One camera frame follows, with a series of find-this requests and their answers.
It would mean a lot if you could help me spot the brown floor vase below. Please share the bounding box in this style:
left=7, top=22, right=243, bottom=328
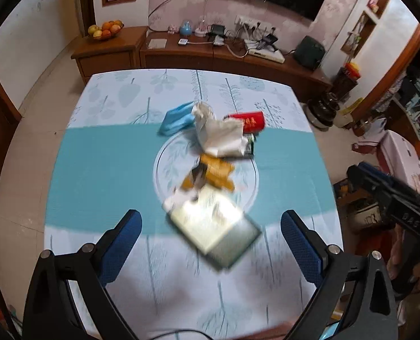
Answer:
left=332, top=62, right=361, bottom=101

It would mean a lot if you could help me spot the white power strip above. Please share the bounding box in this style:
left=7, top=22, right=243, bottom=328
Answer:
left=234, top=15, right=278, bottom=32

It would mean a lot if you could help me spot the table with pink cloth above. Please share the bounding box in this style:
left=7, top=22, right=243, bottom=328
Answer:
left=352, top=129, right=420, bottom=185

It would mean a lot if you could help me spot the blue face mask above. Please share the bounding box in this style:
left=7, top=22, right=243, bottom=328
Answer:
left=158, top=101, right=196, bottom=136

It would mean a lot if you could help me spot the person's right forearm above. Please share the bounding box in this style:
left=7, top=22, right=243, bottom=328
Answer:
left=396, top=255, right=420, bottom=330

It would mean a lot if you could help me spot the white cardboard box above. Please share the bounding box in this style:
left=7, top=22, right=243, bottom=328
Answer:
left=348, top=202, right=391, bottom=233

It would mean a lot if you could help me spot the black TV cable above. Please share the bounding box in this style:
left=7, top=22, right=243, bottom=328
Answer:
left=148, top=0, right=198, bottom=32

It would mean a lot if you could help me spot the red box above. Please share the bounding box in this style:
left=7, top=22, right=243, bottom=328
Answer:
left=223, top=111, right=266, bottom=134

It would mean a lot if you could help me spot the white set-top box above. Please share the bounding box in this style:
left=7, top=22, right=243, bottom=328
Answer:
left=245, top=39, right=286, bottom=64

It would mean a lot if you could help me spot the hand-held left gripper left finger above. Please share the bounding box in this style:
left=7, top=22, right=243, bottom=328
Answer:
left=22, top=210, right=143, bottom=340

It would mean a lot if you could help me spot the fruit bowl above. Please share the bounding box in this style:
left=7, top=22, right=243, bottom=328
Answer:
left=87, top=19, right=125, bottom=42

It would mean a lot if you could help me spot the black boxy appliance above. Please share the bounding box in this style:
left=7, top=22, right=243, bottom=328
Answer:
left=294, top=35, right=326, bottom=71

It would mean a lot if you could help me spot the silver foil packet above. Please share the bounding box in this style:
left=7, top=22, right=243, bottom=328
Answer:
left=164, top=184, right=262, bottom=269

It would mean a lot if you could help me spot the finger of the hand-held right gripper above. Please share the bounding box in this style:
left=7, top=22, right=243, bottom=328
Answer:
left=347, top=165, right=397, bottom=220
left=359, top=162, right=420, bottom=202

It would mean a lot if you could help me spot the person's right hand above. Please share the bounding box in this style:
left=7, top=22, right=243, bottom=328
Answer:
left=387, top=225, right=404, bottom=284

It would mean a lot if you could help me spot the white paper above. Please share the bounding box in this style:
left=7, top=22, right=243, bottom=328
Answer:
left=192, top=102, right=250, bottom=158

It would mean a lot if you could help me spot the gold foil wrapper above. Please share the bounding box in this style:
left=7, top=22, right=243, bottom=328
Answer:
left=180, top=153, right=236, bottom=192

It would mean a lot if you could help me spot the black pot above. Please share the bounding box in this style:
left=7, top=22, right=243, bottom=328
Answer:
left=307, top=92, right=340, bottom=130

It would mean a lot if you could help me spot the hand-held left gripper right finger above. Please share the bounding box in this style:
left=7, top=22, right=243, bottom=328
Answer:
left=281, top=210, right=398, bottom=340

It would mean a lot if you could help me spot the wooden TV cabinet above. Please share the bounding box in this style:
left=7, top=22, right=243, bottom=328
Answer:
left=71, top=26, right=333, bottom=93

